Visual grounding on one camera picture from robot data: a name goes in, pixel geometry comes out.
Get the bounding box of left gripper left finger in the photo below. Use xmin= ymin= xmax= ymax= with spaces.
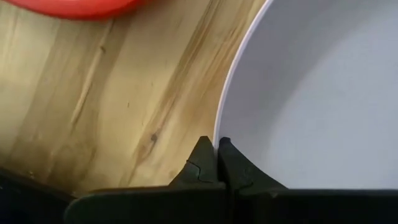
xmin=169 ymin=136 xmax=226 ymax=188

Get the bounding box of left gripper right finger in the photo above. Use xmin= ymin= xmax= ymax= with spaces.
xmin=218 ymin=136 xmax=289 ymax=195

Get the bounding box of lavender plastic plate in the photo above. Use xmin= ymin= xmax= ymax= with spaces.
xmin=213 ymin=0 xmax=398 ymax=190

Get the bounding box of red plastic tray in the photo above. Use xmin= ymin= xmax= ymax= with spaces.
xmin=2 ymin=0 xmax=147 ymax=21

